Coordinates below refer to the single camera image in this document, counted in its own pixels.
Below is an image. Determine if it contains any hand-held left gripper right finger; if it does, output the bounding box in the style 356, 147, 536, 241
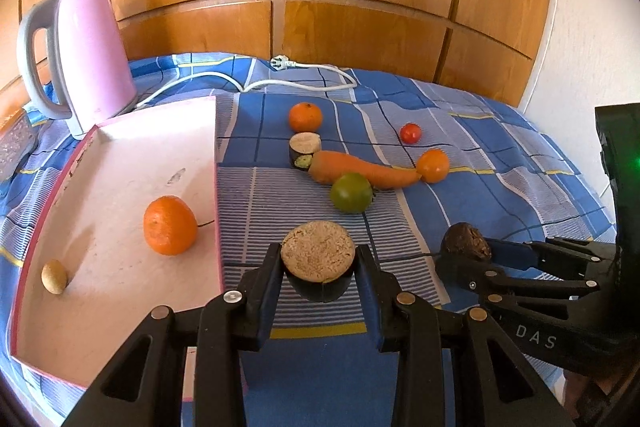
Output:
355, 244, 576, 427

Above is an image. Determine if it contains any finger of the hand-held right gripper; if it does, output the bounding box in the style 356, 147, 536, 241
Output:
492, 236, 620, 281
434, 251, 602, 309

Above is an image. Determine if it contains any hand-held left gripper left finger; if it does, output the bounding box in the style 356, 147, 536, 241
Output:
62, 243, 286, 427

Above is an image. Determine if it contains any dark avocado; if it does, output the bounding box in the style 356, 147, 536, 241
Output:
442, 223, 492, 262

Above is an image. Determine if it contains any round cut eggplant piece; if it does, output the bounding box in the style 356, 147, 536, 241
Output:
280, 221, 357, 304

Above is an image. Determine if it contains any green tomato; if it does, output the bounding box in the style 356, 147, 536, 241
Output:
330, 173, 375, 214

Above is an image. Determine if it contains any small orange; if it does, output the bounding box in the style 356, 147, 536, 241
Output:
416, 148, 451, 184
288, 102, 323, 134

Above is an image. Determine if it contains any orange carrot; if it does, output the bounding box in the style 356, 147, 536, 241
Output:
307, 150, 423, 191

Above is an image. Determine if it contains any eggplant piece with green stem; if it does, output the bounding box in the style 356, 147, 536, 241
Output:
289, 132, 322, 170

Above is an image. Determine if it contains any pink-edged white box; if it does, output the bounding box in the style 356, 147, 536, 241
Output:
9, 94, 249, 403

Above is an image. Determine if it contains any large orange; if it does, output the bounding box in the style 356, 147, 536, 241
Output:
143, 195, 198, 256

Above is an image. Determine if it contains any small brown potato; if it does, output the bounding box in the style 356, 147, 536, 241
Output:
41, 259, 69, 295

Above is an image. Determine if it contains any pink electric kettle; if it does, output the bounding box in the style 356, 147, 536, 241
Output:
16, 0, 138, 140

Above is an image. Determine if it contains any silver tissue box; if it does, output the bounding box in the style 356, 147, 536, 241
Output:
0, 109, 38, 180

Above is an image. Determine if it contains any white power cord with plug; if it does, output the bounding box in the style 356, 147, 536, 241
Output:
132, 56, 358, 110

